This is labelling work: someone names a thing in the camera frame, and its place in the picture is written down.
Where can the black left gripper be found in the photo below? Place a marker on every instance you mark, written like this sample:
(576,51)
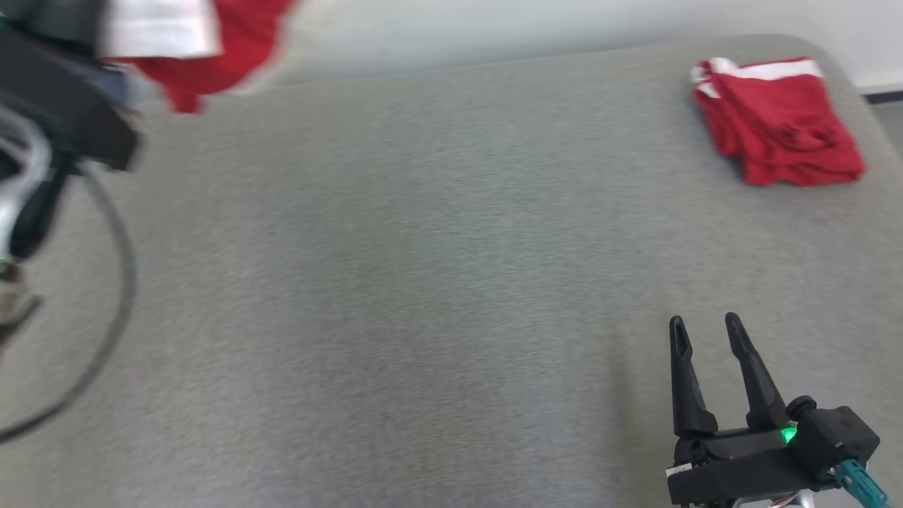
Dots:
(63,106)

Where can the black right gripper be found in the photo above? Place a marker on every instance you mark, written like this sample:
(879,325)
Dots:
(741,466)

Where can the red jersey with white sleeves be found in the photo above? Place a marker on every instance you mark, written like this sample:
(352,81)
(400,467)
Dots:
(211,63)

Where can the red shorts with white stripes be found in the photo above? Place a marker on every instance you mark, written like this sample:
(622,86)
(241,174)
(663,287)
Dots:
(776,120)

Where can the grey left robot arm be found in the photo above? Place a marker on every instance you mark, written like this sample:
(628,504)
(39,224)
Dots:
(17,176)

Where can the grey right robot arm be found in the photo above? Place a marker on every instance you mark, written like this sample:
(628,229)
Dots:
(797,501)

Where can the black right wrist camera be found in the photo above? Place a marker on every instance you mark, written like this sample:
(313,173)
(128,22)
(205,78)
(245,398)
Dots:
(839,434)

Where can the white wall baseboard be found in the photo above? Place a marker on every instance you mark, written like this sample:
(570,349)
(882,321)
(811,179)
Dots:
(882,83)

